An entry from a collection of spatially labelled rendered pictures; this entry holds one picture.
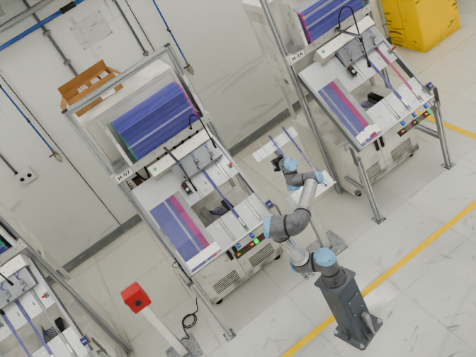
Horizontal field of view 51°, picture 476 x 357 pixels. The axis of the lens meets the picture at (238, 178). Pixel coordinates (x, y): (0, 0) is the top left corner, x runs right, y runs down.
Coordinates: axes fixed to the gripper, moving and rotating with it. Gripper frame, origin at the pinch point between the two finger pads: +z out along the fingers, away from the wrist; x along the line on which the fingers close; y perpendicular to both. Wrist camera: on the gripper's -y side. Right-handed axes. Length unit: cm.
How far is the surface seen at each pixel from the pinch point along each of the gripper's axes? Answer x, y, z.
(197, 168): 41, 26, 26
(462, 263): -65, -123, -17
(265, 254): 31, -63, 65
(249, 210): 28.3, -16.1, 16.4
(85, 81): 68, 117, 43
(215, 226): 53, -12, 18
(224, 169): 25.8, 15.0, 27.5
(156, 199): 75, 24, 31
